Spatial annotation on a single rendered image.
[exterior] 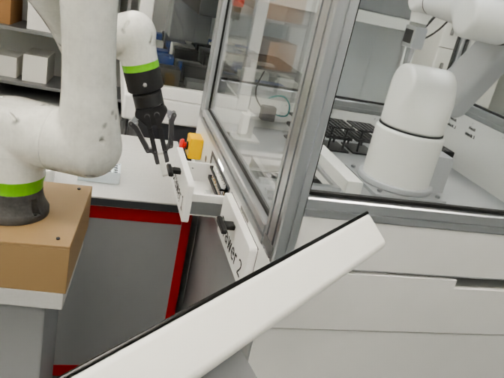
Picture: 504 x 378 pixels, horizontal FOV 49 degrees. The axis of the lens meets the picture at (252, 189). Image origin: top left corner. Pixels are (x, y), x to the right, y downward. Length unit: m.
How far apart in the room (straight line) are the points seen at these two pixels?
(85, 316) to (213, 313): 1.45
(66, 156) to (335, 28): 0.56
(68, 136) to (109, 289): 0.82
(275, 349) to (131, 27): 0.80
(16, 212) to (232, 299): 0.83
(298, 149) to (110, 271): 0.97
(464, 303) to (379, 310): 0.20
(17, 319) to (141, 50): 0.67
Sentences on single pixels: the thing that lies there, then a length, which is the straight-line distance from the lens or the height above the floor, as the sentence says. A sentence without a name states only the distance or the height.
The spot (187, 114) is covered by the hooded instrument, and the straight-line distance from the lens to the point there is 2.32.
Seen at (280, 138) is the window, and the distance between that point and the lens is 1.12.
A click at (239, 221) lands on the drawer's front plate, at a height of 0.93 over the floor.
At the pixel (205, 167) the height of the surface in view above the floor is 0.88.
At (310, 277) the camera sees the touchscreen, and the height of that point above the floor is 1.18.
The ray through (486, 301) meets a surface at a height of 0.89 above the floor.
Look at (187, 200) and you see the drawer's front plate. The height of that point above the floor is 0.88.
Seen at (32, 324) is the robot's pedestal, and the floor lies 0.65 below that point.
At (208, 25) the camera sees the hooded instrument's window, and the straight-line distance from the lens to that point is 2.28.
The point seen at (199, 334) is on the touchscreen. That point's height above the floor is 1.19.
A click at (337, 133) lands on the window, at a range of 1.00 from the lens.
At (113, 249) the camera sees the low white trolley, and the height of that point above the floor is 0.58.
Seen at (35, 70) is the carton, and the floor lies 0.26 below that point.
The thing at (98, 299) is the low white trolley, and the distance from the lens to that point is 1.85.
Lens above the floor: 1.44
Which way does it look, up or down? 21 degrees down
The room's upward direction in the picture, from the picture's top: 12 degrees clockwise
